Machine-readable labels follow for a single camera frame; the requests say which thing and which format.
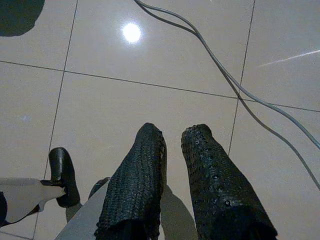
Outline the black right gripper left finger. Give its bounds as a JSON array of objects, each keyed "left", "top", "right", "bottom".
[{"left": 94, "top": 122, "right": 168, "bottom": 240}]

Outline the grey floor cable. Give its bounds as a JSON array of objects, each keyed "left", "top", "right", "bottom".
[
  {"left": 133, "top": 0, "right": 320, "bottom": 191},
  {"left": 139, "top": 0, "right": 320, "bottom": 151}
]

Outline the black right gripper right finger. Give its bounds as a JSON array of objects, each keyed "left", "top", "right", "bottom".
[{"left": 180, "top": 123, "right": 278, "bottom": 240}]

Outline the dark rounded object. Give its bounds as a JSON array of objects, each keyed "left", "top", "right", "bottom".
[{"left": 0, "top": 0, "right": 45, "bottom": 38}]

